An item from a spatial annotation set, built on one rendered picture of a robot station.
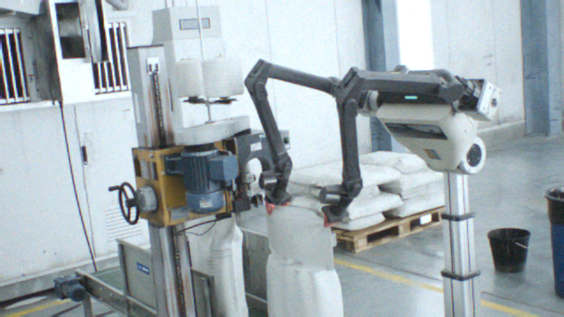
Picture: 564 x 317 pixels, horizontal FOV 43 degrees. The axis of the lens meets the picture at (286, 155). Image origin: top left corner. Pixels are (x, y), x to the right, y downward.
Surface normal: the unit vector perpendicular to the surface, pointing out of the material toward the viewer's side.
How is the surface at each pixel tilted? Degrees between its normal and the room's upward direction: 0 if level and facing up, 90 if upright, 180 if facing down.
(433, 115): 40
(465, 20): 90
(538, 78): 90
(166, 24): 90
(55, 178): 90
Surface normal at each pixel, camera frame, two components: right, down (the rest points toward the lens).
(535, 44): -0.80, 0.16
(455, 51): 0.59, 0.07
